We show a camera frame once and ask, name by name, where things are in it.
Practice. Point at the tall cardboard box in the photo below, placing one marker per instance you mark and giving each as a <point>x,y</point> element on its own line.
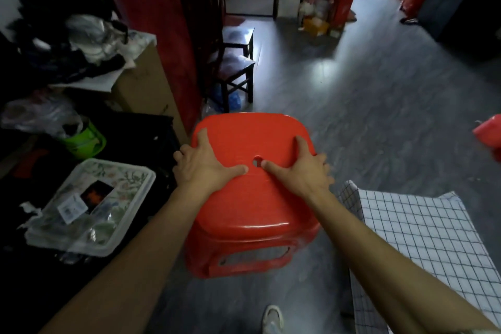
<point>145,87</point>

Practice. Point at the white paper sheet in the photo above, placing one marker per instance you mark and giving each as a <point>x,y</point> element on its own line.
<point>101,79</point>

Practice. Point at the person's white sleeve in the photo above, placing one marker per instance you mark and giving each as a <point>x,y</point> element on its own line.
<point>483,331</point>

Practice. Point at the small cardboard box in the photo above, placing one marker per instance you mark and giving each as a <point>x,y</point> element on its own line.
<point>336,32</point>

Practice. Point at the red door mat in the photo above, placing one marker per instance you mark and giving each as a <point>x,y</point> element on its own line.
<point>235,20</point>

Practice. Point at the person's right forearm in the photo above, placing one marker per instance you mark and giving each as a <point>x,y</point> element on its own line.
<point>391,275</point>

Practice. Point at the large red upright panel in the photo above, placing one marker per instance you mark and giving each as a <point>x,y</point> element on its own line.
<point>156,12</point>

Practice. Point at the person's right hand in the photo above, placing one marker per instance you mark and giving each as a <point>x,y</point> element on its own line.
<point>309,177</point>

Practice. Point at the person's right white shoe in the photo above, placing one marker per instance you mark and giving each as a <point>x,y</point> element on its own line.
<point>272,320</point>

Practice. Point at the green cup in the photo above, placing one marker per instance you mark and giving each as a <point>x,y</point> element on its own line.
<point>86,144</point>

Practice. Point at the person's left forearm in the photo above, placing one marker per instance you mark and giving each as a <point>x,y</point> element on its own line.
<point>129,275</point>

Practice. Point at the dark wooden chair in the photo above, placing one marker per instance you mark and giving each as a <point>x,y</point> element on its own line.
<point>199,24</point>

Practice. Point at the white patterned tray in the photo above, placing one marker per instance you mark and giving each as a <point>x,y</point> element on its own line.
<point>117,185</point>

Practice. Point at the person's left hand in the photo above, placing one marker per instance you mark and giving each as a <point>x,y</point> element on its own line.
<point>199,169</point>

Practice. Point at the clear plastic bag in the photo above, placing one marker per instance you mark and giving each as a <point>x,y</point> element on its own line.
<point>35,114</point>

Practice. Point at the white plastic bag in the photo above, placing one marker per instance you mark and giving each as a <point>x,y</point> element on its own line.
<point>313,7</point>

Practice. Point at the black low cabinet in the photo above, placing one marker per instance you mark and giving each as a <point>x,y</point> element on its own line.
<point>129,138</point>

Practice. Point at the black bag pile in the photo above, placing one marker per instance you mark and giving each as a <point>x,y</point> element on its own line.
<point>51,1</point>

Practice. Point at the black slipper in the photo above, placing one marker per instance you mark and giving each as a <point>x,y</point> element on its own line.
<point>409,20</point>

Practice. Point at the dark red packet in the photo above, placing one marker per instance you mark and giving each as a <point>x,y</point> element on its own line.
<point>98,194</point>

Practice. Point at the red gift box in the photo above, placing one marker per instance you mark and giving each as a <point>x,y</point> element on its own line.
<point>344,7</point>

